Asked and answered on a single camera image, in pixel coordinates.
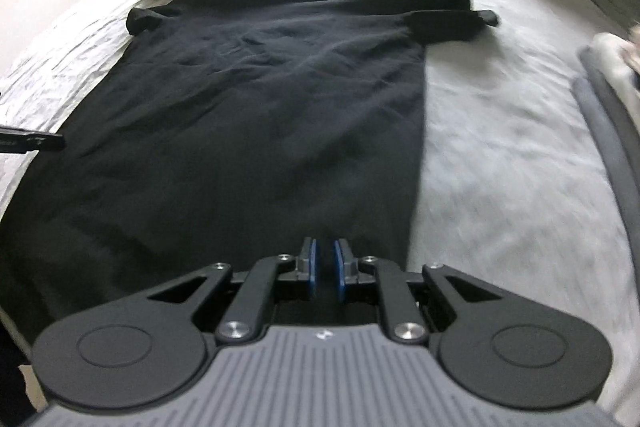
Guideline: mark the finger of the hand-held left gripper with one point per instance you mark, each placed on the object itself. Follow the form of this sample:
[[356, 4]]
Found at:
[[47, 143]]

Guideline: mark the black t-shirt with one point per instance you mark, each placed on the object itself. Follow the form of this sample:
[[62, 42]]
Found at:
[[250, 107]]

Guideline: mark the white folded garment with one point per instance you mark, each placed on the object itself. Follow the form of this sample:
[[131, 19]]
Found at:
[[617, 62]]

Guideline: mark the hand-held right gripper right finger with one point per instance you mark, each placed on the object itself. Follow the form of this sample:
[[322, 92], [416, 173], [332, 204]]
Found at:
[[342, 269]]

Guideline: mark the grey folded cloth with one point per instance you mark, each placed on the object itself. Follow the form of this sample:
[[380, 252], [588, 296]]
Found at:
[[600, 122], [597, 72]]

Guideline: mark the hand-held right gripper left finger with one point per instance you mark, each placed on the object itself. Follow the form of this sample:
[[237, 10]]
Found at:
[[311, 267]]

